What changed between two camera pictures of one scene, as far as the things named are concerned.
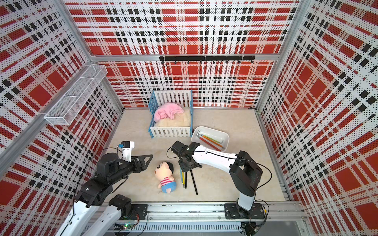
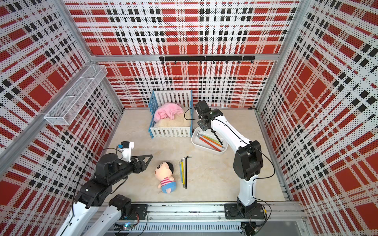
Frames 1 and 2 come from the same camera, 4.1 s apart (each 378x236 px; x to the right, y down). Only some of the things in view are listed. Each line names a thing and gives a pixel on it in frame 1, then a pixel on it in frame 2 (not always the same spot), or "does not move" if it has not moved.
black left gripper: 142,166 does not move
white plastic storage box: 210,138 does not move
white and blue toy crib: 171,113 does not move
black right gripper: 184,167 -> 202,125
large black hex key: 194,182 -> 212,131
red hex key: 209,143 does not move
